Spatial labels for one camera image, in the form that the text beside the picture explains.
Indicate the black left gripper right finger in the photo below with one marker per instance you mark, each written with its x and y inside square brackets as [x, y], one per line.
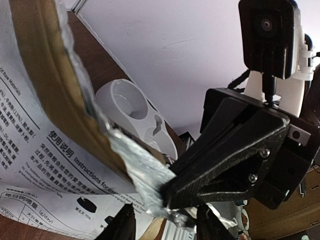
[210, 225]

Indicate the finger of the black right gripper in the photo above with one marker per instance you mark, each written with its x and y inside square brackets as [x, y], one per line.
[241, 181]
[234, 133]

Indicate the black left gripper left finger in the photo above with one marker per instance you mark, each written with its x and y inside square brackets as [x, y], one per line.
[122, 227]

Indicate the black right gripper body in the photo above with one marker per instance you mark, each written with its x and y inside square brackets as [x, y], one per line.
[300, 147]

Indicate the brown dog food bag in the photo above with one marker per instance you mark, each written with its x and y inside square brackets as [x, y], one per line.
[65, 167]

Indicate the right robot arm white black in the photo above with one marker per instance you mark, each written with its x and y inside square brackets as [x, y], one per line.
[312, 112]

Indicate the white double pet bowl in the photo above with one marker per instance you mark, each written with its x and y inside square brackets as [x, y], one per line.
[125, 104]

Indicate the white mug yellow inside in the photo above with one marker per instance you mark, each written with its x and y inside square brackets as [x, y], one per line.
[240, 215]

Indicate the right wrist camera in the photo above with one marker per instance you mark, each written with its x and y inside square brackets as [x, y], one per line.
[273, 40]

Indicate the right aluminium corner post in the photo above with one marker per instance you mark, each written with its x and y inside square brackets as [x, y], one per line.
[78, 5]

